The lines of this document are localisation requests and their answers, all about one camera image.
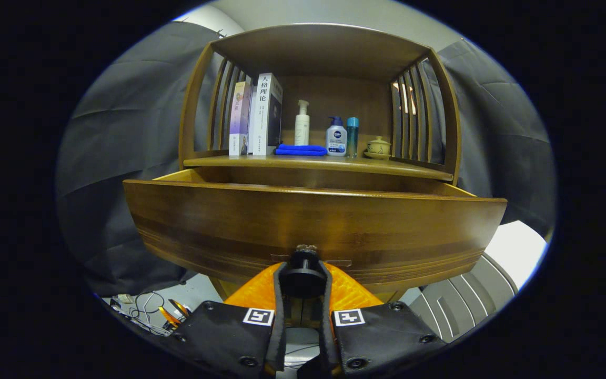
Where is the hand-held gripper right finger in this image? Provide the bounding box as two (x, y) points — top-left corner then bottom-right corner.
(318, 262), (447, 377)

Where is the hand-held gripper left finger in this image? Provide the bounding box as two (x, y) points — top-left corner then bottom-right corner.
(171, 262), (288, 379)

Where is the wooden drawer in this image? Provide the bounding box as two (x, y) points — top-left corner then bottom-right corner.
(123, 167), (509, 303)

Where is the wooden countertop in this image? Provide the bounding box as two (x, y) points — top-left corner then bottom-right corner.
(183, 154), (455, 182)

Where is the wooden cabinet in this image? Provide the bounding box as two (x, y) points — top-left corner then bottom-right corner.
(178, 23), (462, 306)

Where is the orange black tool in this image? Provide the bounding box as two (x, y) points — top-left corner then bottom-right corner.
(158, 300), (190, 324)

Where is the grey ribbed panel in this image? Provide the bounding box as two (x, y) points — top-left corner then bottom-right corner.
(407, 253), (519, 344)

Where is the white board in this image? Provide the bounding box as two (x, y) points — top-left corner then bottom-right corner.
(484, 220), (550, 289)

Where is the ceramic lidded tea cup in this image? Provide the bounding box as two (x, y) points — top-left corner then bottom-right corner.
(363, 136), (392, 160)

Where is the blue folded cloth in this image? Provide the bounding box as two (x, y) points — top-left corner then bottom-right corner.
(274, 144), (328, 156)

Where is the teal bottle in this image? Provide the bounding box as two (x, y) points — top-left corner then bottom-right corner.
(347, 117), (359, 158)

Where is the white bottle blue cap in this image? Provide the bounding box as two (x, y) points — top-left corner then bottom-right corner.
(326, 116), (348, 157)

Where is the black backdrop cloth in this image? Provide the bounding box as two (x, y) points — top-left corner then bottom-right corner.
(55, 21), (557, 298)

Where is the white pump bottle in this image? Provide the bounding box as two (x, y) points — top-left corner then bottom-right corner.
(295, 99), (310, 146)

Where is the white book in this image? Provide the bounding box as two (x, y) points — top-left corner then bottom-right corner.
(248, 73), (284, 156)

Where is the purple book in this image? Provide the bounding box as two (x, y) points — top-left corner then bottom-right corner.
(229, 81), (254, 157)

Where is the tangle of black cables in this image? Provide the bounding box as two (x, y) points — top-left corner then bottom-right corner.
(106, 290), (193, 337)

